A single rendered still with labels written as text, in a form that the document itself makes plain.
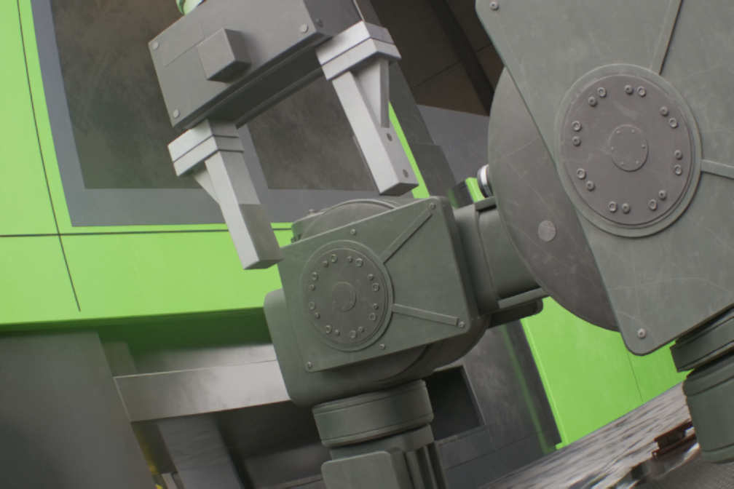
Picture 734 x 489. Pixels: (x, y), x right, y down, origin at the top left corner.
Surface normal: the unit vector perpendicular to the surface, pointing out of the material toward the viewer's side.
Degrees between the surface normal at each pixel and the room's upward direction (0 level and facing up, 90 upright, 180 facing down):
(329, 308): 90
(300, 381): 90
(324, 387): 101
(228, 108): 180
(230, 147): 90
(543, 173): 90
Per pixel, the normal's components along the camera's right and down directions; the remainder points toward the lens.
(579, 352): 0.74, -0.42
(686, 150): -0.47, 0.01
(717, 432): -0.91, 0.33
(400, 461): 0.87, -0.28
